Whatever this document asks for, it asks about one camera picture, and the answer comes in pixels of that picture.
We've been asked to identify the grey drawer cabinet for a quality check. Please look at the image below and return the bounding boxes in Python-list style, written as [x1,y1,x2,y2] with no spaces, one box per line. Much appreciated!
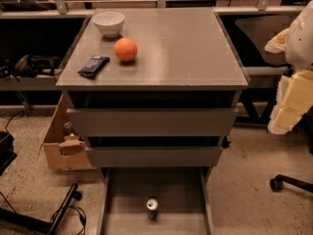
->
[55,7,250,235]

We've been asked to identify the grey middle drawer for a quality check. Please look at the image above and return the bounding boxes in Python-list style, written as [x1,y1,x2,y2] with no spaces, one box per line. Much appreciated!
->
[86,147,222,167]

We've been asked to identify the grey bottom drawer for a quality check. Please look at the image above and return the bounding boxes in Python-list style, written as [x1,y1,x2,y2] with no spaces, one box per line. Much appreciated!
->
[97,167,215,235]

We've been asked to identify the grey drawer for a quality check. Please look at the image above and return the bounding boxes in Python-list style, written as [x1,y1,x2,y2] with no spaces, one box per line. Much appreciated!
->
[97,167,215,235]
[67,108,238,137]
[86,147,222,167]

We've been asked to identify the black headphones on shelf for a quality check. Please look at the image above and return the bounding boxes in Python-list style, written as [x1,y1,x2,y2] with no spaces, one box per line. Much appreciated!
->
[0,55,62,78]

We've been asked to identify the black stand with cables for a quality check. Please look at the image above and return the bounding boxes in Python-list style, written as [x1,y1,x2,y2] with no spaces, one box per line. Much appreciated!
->
[0,183,87,235]

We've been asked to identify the grey top drawer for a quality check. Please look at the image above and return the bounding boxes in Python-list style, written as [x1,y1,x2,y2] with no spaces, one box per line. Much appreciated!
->
[67,108,238,137]

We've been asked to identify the black office chair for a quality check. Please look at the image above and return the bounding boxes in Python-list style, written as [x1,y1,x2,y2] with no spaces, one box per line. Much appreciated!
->
[234,14,313,68]

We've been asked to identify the orange fruit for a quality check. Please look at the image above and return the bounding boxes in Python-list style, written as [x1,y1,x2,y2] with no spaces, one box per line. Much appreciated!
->
[114,37,137,62]

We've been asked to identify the white ceramic bowl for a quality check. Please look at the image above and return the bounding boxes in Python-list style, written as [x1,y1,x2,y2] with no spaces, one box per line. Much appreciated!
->
[93,12,125,37]

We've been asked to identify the redbull can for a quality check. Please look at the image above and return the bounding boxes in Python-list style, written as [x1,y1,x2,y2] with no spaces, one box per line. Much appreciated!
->
[146,198,158,220]

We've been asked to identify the dark blue snack bar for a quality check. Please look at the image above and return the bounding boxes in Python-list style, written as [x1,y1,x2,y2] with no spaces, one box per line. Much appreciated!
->
[77,56,110,78]

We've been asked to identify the black chair wheel leg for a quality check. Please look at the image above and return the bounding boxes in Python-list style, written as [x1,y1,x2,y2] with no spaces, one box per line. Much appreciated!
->
[270,174,313,193]

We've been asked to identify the black case on floor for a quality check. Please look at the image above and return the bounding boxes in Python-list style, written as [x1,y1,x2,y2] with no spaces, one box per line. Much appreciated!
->
[0,131,17,175]

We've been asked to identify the wooden box on floor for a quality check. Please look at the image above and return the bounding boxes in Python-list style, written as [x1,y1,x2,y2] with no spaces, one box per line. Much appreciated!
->
[43,97,92,170]

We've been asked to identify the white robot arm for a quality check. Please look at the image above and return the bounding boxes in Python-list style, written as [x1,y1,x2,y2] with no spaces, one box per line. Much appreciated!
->
[265,1,313,135]

